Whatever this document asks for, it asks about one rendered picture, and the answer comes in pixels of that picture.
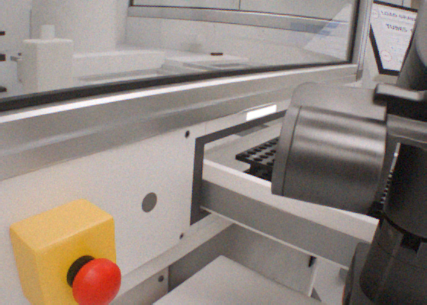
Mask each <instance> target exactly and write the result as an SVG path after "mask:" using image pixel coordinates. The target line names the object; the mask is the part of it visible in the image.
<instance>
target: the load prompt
mask: <svg viewBox="0 0 427 305"><path fill-rule="evenodd" d="M377 10H378V11H379V14H380V17H381V18H384V19H388V20H394V21H400V22H403V23H406V24H412V25H414V23H415V19H416V15H415V14H410V13H406V12H404V11H397V10H393V9H388V8H382V7H378V6H377Z"/></svg>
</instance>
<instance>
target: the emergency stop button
mask: <svg viewBox="0 0 427 305"><path fill-rule="evenodd" d="M73 283H74V284H73V286H72V295H73V297H74V299H75V301H76V302H77V303H78V304H79V305H108V304H109V303H111V301H112V300H113V299H114V298H115V296H117V293H118V292H119V289H120V286H121V271H120V267H118V266H117V265H116V264H115V263H113V262H112V261H111V260H110V259H107V258H97V259H95V260H91V261H90V262H89V263H87V264H86V265H84V266H83V267H82V268H81V270H80V271H79V272H78V274H77V275H76V277H75V280H74V281H73Z"/></svg>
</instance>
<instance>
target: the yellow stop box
mask: <svg viewBox="0 0 427 305"><path fill-rule="evenodd" d="M9 233H10V237H11V245H12V248H13V252H14V259H15V261H16V266H17V271H18V276H19V281H20V282H21V289H22V291H23V295H24V297H25V298H26V299H27V300H28V301H29V302H30V303H31V304H32V305H79V304H78V303H77V302H76V301H75V299H74V297H73V295H72V286H73V284H74V283H73V281H74V280H75V277H76V275H77V274H78V272H79V271H80V270H81V268H82V267H83V266H84V265H86V264H87V263H89V262H90V261H91V260H95V259H97V258H107V259H110V260H111V261H112V262H113V263H115V264H116V250H115V234H114V218H113V217H112V216H111V215H110V214H109V213H107V212H106V211H104V210H102V209H101V208H99V207H97V206H95V205H94V204H92V203H90V202H88V201H87V200H86V199H85V198H79V199H77V200H75V201H72V202H70V203H68V204H67V203H66V204H64V205H61V206H58V207H56V208H54V209H50V210H48V211H45V212H42V213H39V214H38V215H35V216H32V217H28V218H27V219H23V220H21V221H19V222H16V223H13V224H12V225H10V227H9Z"/></svg>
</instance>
